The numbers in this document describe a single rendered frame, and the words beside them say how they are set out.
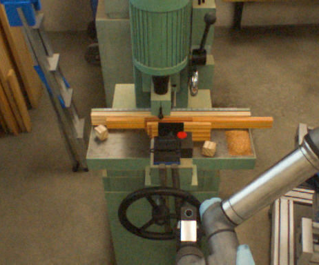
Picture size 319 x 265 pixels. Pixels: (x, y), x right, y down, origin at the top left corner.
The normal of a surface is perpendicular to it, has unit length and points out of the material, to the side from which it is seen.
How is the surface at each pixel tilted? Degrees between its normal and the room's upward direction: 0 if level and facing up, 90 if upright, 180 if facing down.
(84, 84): 0
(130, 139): 0
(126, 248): 90
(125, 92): 0
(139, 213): 90
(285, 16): 90
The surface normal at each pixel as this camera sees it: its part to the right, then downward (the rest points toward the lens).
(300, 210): -0.01, -0.73
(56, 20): 0.04, 0.69
